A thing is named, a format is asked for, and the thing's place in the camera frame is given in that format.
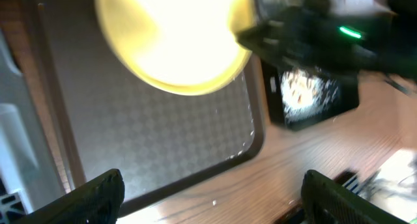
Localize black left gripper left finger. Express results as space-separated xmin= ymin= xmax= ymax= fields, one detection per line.
xmin=16 ymin=169 xmax=125 ymax=224

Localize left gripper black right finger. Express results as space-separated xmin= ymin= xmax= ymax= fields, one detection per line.
xmin=301 ymin=170 xmax=407 ymax=224

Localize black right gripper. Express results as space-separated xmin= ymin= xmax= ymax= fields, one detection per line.
xmin=236 ymin=20 xmax=293 ymax=68

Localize yellow plate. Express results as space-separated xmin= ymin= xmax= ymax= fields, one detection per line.
xmin=94 ymin=0 xmax=255 ymax=96

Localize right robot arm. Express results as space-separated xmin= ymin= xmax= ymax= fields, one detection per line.
xmin=237 ymin=0 xmax=416 ymax=80

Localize grey dishwasher rack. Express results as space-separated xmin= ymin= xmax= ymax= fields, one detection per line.
xmin=1 ymin=35 xmax=65 ymax=214

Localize spilled food scraps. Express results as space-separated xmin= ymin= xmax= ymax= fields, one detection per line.
xmin=280 ymin=69 xmax=340 ymax=123

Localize dark brown serving tray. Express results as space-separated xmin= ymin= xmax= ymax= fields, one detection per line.
xmin=22 ymin=0 xmax=265 ymax=216

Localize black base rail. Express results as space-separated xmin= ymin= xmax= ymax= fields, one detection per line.
xmin=276 ymin=171 xmax=364 ymax=223

